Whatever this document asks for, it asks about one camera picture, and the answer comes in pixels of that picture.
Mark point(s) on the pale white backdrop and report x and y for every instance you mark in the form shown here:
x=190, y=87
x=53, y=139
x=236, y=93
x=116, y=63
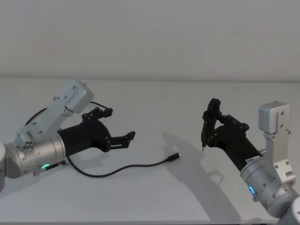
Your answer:
x=150, y=35

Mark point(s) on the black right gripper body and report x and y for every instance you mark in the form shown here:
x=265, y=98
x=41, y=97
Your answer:
x=234, y=143

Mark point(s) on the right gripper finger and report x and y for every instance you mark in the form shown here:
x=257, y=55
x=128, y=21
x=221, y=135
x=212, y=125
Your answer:
x=236, y=123
x=213, y=111

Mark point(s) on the white table cloth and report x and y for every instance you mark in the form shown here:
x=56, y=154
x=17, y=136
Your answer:
x=150, y=197

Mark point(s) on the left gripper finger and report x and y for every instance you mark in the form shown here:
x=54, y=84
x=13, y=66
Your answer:
x=99, y=112
x=122, y=139

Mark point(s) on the black pen with silver tip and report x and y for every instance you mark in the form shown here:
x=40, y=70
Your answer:
x=203, y=138

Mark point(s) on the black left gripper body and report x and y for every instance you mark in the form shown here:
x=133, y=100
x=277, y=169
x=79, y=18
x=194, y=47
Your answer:
x=86, y=136

